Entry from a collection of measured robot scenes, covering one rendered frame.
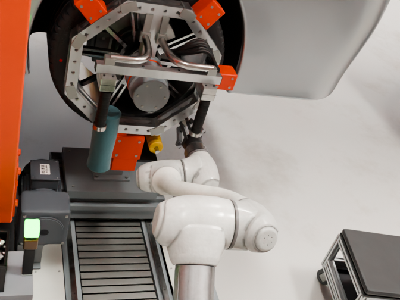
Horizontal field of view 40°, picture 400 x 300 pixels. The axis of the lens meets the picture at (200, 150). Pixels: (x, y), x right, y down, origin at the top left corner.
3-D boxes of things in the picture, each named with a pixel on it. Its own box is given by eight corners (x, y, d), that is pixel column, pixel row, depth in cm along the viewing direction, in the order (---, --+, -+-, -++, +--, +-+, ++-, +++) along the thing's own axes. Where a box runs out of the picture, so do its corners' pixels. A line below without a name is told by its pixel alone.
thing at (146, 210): (149, 169, 281) (153, 154, 275) (163, 220, 254) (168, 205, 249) (47, 165, 263) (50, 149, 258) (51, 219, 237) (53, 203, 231)
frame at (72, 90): (192, 128, 230) (230, 7, 198) (196, 138, 225) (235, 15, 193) (58, 119, 211) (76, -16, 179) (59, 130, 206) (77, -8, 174)
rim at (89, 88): (215, 34, 233) (137, -56, 201) (231, 62, 216) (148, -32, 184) (125, 106, 245) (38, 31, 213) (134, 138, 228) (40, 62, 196)
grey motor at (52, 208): (56, 200, 247) (66, 138, 227) (62, 274, 216) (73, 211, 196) (14, 199, 241) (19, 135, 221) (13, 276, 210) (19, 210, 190)
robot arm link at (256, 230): (268, 195, 155) (222, 190, 151) (294, 218, 138) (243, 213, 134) (258, 239, 157) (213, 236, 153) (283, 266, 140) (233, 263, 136)
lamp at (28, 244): (37, 240, 163) (38, 230, 161) (37, 250, 160) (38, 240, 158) (22, 240, 162) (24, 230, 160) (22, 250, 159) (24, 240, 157)
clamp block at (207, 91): (207, 87, 194) (211, 74, 191) (213, 101, 187) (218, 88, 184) (193, 86, 192) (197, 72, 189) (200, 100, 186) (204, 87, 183)
